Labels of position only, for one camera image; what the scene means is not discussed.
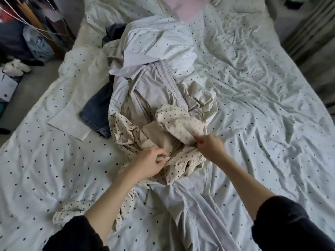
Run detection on person's right hand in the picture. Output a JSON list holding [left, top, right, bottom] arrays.
[[193, 134, 230, 166]]

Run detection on person's left hand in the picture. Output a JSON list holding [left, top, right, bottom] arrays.
[[126, 146, 172, 182]]

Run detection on cream polka dot pants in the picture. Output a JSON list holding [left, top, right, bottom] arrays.
[[110, 104, 209, 186]]

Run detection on blue denim jeans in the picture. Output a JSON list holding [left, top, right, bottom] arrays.
[[79, 23, 128, 139]]

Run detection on beige patterned pants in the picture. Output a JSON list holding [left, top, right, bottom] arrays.
[[52, 188, 139, 230]]

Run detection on cream white jacket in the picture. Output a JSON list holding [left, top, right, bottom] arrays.
[[47, 39, 124, 142]]

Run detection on person's left forearm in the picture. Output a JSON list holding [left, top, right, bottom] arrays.
[[44, 170, 144, 251]]

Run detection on person's right forearm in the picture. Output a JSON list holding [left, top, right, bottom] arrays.
[[217, 154, 335, 251]]

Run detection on white dotted bed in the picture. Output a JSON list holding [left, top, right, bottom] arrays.
[[0, 0, 335, 251]]

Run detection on pink pillow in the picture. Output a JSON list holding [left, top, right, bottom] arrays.
[[157, 0, 213, 23]]

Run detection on white pillow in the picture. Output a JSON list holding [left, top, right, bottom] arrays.
[[212, 0, 268, 14]]

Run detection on white bedside cabinet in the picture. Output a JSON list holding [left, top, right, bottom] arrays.
[[264, 0, 315, 42]]

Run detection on pale grey rolled blanket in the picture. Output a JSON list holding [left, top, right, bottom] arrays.
[[84, 0, 163, 35]]

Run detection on white cardboard box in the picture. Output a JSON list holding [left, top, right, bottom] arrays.
[[0, 70, 21, 104]]

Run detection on white shoe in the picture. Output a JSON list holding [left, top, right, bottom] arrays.
[[12, 59, 32, 73], [2, 64, 24, 77]]

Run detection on blue patterned bag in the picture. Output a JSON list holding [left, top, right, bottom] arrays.
[[22, 24, 55, 63]]

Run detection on grey bedside cabinet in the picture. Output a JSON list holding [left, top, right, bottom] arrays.
[[52, 0, 87, 37]]

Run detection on dark blue bin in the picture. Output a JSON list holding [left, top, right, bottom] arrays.
[[0, 21, 32, 63]]

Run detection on wooden post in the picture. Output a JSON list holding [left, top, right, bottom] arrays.
[[16, 0, 64, 58]]

